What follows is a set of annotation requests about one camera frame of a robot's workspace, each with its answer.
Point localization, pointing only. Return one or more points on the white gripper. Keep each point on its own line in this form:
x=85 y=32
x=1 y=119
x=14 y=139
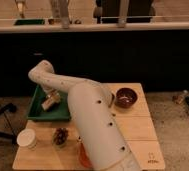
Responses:
x=48 y=90

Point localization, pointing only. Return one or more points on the wooden block eraser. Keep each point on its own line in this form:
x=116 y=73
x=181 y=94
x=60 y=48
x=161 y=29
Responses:
x=52 y=99

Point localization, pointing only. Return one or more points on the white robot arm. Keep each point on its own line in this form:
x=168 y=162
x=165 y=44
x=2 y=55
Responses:
x=89 y=105

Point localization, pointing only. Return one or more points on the green plastic tray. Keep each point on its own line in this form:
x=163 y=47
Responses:
x=58 y=112

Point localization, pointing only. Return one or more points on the green tray in background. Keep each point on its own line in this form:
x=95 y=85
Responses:
x=20 y=22

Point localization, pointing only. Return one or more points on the brown pine cone cluster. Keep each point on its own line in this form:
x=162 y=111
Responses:
x=60 y=136

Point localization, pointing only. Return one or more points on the white paper cup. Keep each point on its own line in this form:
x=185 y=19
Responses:
x=27 y=138

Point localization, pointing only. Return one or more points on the dark brown bowl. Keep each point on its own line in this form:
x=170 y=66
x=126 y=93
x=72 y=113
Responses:
x=125 y=97

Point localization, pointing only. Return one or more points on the orange plastic bowl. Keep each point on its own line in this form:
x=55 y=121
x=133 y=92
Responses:
x=83 y=158

